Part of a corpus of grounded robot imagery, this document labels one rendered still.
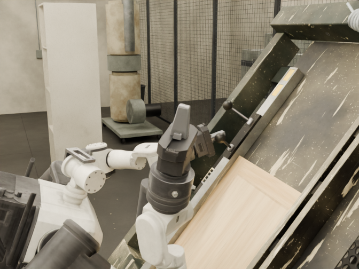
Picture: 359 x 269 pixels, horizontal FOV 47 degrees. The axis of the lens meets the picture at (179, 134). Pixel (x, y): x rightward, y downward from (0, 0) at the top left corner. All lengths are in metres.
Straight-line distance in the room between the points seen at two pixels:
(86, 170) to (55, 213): 0.13
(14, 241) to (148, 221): 0.34
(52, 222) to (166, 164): 0.37
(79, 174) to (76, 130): 4.13
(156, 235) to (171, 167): 0.15
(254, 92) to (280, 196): 0.63
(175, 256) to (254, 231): 0.45
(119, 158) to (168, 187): 0.74
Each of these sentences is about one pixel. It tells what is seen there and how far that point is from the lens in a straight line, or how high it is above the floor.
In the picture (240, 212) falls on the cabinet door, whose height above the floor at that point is 1.21.
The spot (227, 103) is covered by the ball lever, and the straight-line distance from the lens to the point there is 1.54.
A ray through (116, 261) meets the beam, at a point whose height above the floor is 0.85.
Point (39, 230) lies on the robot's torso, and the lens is 1.03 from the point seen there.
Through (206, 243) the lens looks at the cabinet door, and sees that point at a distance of 1.43.
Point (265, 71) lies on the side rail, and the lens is 1.80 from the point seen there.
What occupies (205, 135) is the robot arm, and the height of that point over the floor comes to 1.42.
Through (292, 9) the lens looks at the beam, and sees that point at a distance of 1.82.
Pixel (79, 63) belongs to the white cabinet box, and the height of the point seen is 1.38.
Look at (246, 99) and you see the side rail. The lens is 1.78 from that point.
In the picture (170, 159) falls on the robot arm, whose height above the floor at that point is 1.56.
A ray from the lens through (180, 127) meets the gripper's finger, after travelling 0.76.
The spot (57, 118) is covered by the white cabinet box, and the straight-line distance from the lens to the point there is 5.14.
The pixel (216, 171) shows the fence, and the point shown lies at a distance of 1.55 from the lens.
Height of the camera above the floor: 1.78
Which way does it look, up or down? 14 degrees down
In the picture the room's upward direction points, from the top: straight up
